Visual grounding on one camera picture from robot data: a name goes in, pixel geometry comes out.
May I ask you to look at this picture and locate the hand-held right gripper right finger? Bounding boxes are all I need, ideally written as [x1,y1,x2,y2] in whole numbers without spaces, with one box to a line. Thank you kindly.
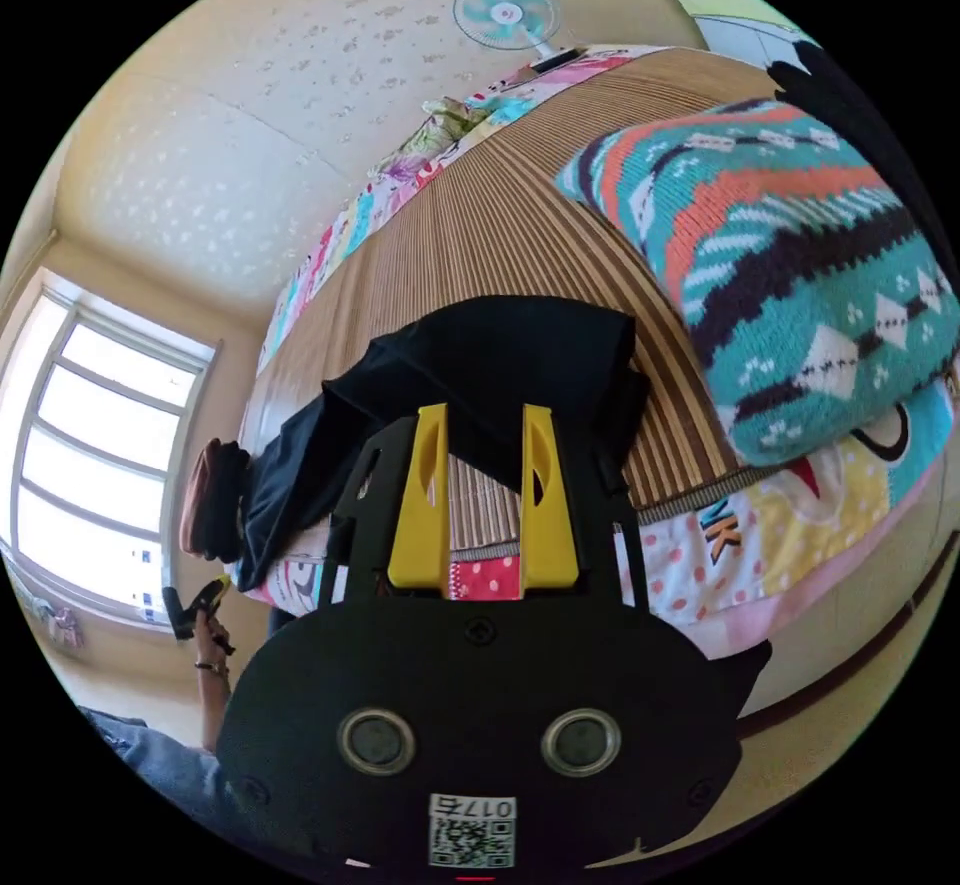
[521,404,581,592]

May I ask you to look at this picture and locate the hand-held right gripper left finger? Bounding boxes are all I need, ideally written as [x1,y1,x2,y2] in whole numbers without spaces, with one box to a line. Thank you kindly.
[387,404,451,592]

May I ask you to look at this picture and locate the person's left forearm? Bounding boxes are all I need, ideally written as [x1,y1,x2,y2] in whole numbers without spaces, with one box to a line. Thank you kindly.
[194,662,238,754]

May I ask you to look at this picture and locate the black pants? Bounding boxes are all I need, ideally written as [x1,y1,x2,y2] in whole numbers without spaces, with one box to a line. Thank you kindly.
[234,295,652,594]

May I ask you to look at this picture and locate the person's left hand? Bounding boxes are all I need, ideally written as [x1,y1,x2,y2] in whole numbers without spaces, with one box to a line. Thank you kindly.
[192,608,231,669]

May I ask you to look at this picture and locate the brown garment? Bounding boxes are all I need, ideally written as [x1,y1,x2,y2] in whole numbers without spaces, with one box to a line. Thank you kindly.
[178,437,253,565]

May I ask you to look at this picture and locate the person's body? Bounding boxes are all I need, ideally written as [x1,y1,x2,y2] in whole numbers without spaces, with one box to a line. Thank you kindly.
[77,704,234,838]

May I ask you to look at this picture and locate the window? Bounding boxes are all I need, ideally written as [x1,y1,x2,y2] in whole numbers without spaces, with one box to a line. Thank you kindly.
[0,268,224,633]

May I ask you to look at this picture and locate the bed with woven mat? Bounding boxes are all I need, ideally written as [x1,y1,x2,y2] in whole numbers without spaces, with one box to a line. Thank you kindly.
[238,43,960,663]

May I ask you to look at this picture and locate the pile of clothes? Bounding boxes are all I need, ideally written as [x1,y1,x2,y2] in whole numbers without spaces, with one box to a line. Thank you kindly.
[554,37,960,468]

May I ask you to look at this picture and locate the green floral pillow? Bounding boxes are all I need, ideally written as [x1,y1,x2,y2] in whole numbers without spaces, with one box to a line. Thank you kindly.
[421,95,490,145]

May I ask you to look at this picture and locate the white and teal fan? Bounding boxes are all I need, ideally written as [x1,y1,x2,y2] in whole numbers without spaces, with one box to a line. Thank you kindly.
[452,0,584,73]

